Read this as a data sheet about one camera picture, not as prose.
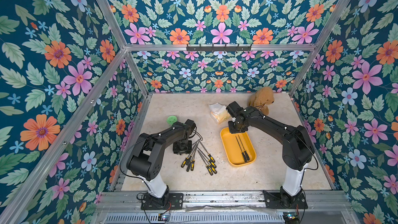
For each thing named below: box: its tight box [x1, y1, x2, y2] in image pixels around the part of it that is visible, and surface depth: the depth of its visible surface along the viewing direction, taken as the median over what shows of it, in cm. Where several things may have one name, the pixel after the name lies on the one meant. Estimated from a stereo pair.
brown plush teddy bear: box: [247, 86, 275, 116], surface depth 97 cm
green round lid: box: [166, 115, 178, 126], surface depth 102 cm
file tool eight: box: [197, 149, 218, 174], surface depth 85 cm
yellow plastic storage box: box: [220, 126, 257, 167], surface depth 91 cm
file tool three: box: [180, 141, 199, 168], surface depth 87 cm
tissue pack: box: [208, 102, 232, 124], surface depth 104 cm
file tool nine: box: [196, 149, 214, 176], surface depth 85 cm
